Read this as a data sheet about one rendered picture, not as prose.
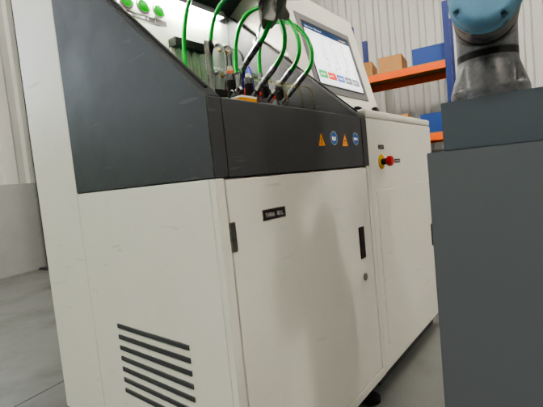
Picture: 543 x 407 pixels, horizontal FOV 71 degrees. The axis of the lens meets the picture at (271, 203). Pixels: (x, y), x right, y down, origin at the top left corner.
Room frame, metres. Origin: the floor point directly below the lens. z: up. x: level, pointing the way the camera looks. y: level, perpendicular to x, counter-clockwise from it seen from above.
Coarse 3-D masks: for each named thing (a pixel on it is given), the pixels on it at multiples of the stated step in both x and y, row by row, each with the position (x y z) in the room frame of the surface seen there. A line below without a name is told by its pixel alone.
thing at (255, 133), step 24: (240, 120) 0.81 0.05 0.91; (264, 120) 0.87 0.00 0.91; (288, 120) 0.94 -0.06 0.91; (312, 120) 1.02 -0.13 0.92; (336, 120) 1.13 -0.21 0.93; (240, 144) 0.80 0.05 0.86; (264, 144) 0.86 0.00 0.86; (288, 144) 0.93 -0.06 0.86; (312, 144) 1.02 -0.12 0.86; (360, 144) 1.24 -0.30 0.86; (240, 168) 0.80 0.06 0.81; (264, 168) 0.86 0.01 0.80; (288, 168) 0.93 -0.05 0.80; (312, 168) 1.01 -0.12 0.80; (336, 168) 1.12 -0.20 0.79
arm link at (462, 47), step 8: (456, 32) 0.81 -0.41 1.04; (512, 32) 0.78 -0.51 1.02; (456, 40) 0.86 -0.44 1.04; (464, 40) 0.80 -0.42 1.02; (496, 40) 0.78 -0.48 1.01; (504, 40) 0.78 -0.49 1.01; (512, 40) 0.78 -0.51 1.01; (464, 48) 0.82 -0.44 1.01; (472, 48) 0.81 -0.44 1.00; (480, 48) 0.80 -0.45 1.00
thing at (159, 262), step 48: (96, 192) 1.03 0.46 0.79; (144, 192) 0.89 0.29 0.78; (192, 192) 0.78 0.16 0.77; (96, 240) 1.05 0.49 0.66; (144, 240) 0.91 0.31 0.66; (192, 240) 0.79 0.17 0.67; (96, 288) 1.08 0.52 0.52; (144, 288) 0.92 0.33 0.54; (192, 288) 0.80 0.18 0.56; (96, 336) 1.10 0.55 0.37; (144, 336) 0.93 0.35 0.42; (192, 336) 0.82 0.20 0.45; (240, 336) 0.76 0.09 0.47; (144, 384) 0.96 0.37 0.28; (192, 384) 0.83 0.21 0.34; (240, 384) 0.74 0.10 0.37
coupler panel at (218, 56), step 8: (208, 32) 1.50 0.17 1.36; (216, 40) 1.53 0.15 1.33; (224, 40) 1.56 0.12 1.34; (216, 48) 1.53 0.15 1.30; (216, 56) 1.52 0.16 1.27; (224, 56) 1.56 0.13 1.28; (216, 64) 1.52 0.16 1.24; (224, 64) 1.55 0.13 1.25; (216, 72) 1.48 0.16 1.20; (224, 72) 1.55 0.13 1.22; (216, 80) 1.51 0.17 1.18; (224, 80) 1.55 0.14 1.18
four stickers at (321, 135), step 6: (318, 132) 1.04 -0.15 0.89; (324, 132) 1.07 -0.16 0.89; (330, 132) 1.10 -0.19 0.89; (336, 132) 1.12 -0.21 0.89; (354, 132) 1.21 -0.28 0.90; (318, 138) 1.04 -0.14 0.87; (324, 138) 1.07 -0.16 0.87; (330, 138) 1.09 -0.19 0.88; (336, 138) 1.12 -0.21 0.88; (342, 138) 1.14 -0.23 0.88; (354, 138) 1.21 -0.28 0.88; (318, 144) 1.04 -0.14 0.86; (324, 144) 1.06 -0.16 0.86; (336, 144) 1.12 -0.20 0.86; (342, 144) 1.14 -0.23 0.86; (354, 144) 1.20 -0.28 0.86
